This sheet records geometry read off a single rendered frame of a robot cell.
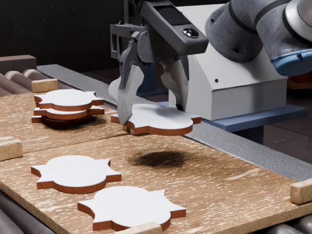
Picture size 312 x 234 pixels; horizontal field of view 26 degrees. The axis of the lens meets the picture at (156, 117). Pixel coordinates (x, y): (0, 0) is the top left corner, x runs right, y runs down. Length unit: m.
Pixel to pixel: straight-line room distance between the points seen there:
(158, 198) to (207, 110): 0.70
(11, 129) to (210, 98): 0.50
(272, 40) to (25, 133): 0.57
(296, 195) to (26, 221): 0.35
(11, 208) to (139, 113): 0.24
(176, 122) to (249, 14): 0.59
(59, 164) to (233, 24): 0.70
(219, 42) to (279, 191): 0.72
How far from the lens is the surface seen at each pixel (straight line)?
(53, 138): 1.18
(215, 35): 1.60
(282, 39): 1.44
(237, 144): 1.22
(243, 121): 1.55
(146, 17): 0.99
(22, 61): 1.93
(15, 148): 1.08
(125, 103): 1.00
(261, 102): 1.64
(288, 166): 1.11
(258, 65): 1.65
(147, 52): 1.00
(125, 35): 1.02
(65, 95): 1.29
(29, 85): 1.74
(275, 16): 1.47
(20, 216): 0.93
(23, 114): 1.35
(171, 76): 1.03
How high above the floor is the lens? 1.27
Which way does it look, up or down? 15 degrees down
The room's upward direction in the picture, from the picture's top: straight up
